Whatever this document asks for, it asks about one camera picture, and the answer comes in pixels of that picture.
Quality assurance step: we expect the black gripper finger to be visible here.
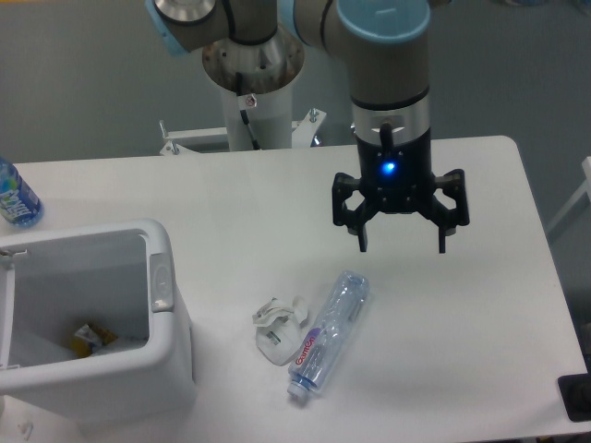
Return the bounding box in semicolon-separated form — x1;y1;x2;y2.
332;172;380;253
422;169;470;254

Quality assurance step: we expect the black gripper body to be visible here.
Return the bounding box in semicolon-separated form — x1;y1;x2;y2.
355;131;437;216

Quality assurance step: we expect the clear crushed plastic bottle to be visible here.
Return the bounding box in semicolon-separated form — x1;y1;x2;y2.
287;270;369;405

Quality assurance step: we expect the white paper trash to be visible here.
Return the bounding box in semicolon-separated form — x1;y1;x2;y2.
252;296;308;366

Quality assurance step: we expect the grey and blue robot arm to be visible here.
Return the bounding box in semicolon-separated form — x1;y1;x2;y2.
146;1;470;245

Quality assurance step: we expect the white plastic trash can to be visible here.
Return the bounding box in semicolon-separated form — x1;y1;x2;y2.
1;219;196;423

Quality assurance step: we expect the black clamp at table edge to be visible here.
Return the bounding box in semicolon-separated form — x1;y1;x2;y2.
558;373;590;423

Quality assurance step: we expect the yellow wrapper in bin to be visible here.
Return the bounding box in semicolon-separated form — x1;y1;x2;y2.
69;323;118;358

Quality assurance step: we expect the blue labelled water bottle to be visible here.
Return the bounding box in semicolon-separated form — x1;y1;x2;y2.
1;158;44;228

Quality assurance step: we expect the white pedestal base frame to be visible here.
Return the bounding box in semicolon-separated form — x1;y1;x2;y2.
159;108;355;157

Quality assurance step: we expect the white frame at right edge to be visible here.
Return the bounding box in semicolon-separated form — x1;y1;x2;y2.
546;157;590;244

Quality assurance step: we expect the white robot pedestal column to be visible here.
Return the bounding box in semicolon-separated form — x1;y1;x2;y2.
202;26;305;135

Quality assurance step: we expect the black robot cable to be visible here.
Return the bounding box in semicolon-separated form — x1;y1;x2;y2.
235;71;261;151

